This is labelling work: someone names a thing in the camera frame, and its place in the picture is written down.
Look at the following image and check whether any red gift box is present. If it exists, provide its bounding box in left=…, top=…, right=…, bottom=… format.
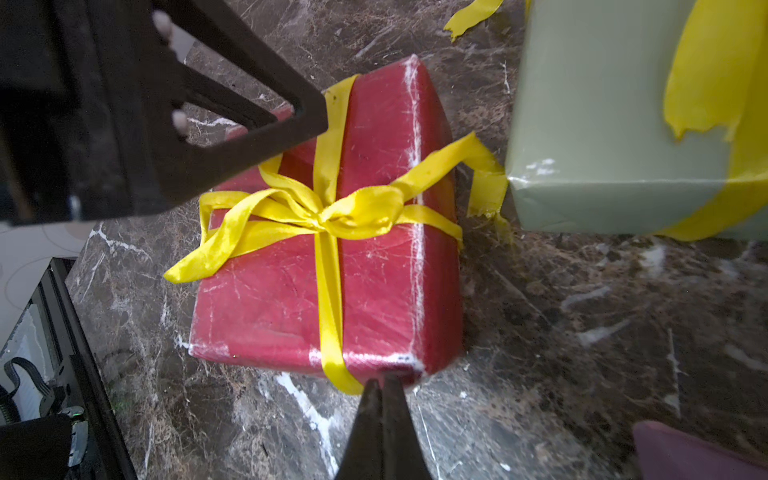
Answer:
left=188, top=55, right=464, bottom=385

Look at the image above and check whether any purple gift box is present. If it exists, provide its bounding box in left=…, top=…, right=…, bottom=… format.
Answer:
left=632, top=421, right=767, bottom=480

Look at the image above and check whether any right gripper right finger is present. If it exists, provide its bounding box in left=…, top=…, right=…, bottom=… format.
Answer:
left=335, top=374, right=432, bottom=480

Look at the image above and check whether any yellow ribbon of red box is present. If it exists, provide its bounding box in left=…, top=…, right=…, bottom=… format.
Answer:
left=164, top=77, right=507, bottom=395

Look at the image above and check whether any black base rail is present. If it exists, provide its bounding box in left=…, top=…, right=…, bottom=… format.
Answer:
left=32, top=258, right=137, bottom=479

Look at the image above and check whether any green gift box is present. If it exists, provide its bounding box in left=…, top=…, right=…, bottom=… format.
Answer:
left=505, top=0, right=768, bottom=242

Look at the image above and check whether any yellow ribbon of green box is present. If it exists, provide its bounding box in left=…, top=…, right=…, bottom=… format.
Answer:
left=442, top=0, right=768, bottom=242

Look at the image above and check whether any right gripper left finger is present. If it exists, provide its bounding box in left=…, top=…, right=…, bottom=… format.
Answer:
left=1, top=1, right=328, bottom=226

